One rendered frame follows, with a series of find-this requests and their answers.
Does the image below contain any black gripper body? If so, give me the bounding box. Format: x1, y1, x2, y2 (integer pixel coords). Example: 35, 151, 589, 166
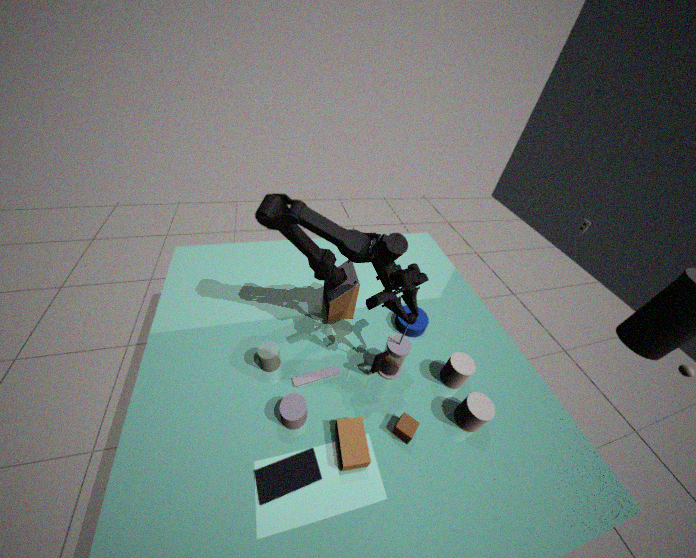
366, 262, 429, 310

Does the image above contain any coffee press with black knob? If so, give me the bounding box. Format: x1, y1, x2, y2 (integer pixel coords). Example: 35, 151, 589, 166
371, 313, 417, 379

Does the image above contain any blue short cylinder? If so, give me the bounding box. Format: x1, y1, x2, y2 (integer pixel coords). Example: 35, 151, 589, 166
395, 305, 429, 338

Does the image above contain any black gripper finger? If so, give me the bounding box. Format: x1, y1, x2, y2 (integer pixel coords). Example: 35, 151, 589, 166
382, 296, 410, 323
401, 287, 420, 317

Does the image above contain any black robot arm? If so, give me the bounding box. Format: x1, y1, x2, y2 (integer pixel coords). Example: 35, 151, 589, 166
255, 194, 421, 289

